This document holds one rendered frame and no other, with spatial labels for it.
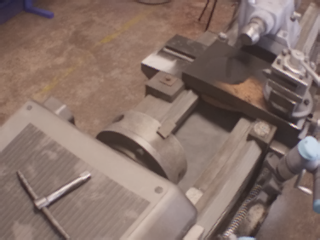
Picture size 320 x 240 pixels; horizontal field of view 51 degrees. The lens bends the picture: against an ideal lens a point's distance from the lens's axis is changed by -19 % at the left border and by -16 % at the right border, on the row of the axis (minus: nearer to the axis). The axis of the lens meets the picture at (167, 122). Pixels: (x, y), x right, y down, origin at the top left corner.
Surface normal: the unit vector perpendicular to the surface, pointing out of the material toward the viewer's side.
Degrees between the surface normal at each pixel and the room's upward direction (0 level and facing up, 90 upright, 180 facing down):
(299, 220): 0
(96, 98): 0
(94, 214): 0
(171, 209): 45
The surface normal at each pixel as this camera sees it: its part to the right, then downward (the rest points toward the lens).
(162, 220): 0.63, -0.19
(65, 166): 0.05, -0.69
